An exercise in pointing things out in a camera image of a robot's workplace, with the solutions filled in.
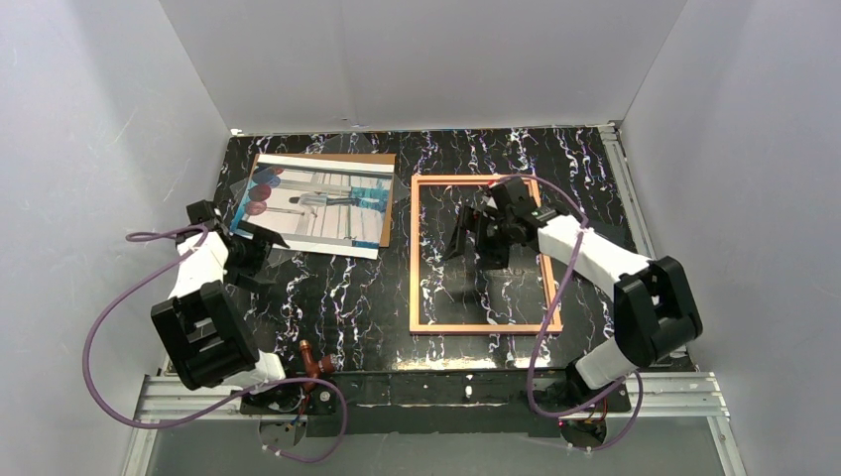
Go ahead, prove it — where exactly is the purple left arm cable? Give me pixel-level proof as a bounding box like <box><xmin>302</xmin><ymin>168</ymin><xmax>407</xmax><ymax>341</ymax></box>
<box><xmin>81</xmin><ymin>224</ymin><xmax>349</xmax><ymax>464</ymax></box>

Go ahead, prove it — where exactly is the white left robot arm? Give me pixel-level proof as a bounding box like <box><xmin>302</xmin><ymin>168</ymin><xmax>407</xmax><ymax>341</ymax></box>
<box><xmin>151</xmin><ymin>225</ymin><xmax>287</xmax><ymax>394</ymax></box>

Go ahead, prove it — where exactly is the aluminium right side rail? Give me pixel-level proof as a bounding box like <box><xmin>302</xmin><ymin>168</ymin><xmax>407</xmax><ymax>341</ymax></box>
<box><xmin>596</xmin><ymin>123</ymin><xmax>657</xmax><ymax>258</ymax></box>

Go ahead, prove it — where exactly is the brown backing board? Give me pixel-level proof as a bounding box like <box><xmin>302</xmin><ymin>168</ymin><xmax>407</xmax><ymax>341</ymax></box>
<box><xmin>254</xmin><ymin>153</ymin><xmax>398</xmax><ymax>249</ymax></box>

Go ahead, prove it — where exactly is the copper pipe fitting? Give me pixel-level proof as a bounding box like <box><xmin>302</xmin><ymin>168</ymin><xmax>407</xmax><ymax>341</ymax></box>
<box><xmin>299</xmin><ymin>340</ymin><xmax>339</xmax><ymax>379</ymax></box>

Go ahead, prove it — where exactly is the printed photo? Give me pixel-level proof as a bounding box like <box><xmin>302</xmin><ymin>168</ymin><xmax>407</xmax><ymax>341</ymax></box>
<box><xmin>229</xmin><ymin>155</ymin><xmax>396</xmax><ymax>261</ymax></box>

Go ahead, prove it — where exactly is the aluminium rail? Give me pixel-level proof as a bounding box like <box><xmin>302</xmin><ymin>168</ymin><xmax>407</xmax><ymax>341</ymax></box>
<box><xmin>134</xmin><ymin>372</ymin><xmax>746</xmax><ymax>475</ymax></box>
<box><xmin>596</xmin><ymin>123</ymin><xmax>657</xmax><ymax>258</ymax></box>

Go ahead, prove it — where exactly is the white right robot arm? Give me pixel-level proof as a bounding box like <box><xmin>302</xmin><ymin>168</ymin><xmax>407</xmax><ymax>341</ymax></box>
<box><xmin>444</xmin><ymin>205</ymin><xmax>703</xmax><ymax>395</ymax></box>

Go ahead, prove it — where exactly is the aluminium front rail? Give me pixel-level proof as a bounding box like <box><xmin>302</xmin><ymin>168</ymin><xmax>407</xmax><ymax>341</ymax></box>
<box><xmin>134</xmin><ymin>372</ymin><xmax>746</xmax><ymax>475</ymax></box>

